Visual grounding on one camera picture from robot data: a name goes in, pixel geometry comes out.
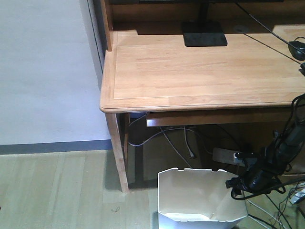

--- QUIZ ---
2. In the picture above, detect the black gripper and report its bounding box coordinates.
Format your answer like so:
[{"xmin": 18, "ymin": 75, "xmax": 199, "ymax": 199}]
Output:
[{"xmin": 225, "ymin": 159, "xmax": 283, "ymax": 191}]

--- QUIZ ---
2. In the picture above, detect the white plastic trash bin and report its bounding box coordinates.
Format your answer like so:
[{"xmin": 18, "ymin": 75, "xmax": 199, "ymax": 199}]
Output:
[{"xmin": 158, "ymin": 168, "xmax": 248, "ymax": 229}]

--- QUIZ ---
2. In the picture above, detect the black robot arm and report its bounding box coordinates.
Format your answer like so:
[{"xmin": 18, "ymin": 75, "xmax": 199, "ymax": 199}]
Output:
[{"xmin": 225, "ymin": 94, "xmax": 305, "ymax": 197}]

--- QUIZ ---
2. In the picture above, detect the white power strip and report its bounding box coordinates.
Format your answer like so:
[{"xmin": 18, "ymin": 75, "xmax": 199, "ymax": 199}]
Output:
[{"xmin": 213, "ymin": 147, "xmax": 245, "ymax": 167}]

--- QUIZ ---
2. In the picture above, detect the wooden keyboard tray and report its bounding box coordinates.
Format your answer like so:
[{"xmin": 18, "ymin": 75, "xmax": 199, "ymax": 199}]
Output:
[{"xmin": 146, "ymin": 107, "xmax": 290, "ymax": 127}]

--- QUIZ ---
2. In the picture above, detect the black computer mouse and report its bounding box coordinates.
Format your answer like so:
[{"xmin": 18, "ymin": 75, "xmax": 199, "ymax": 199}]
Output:
[{"xmin": 288, "ymin": 41, "xmax": 305, "ymax": 61}]

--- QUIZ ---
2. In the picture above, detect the light wooden desk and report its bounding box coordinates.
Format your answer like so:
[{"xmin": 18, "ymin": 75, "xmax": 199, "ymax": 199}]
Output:
[{"xmin": 100, "ymin": 0, "xmax": 305, "ymax": 192}]

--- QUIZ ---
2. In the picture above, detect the black monitor stand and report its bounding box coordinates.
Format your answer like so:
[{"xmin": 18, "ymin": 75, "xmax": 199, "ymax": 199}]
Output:
[{"xmin": 182, "ymin": 0, "xmax": 228, "ymax": 47}]

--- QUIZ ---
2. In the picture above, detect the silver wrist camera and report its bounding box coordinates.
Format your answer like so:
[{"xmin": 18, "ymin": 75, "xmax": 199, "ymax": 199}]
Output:
[{"xmin": 233, "ymin": 152, "xmax": 258, "ymax": 167}]

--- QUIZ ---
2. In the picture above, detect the white hanging cable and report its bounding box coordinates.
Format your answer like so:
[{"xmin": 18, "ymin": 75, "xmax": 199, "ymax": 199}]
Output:
[{"xmin": 159, "ymin": 125, "xmax": 197, "ymax": 167}]

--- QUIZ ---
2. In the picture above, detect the black desk cable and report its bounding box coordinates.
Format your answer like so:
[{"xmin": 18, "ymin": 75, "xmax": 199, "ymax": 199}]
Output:
[{"xmin": 234, "ymin": 0, "xmax": 305, "ymax": 65}]

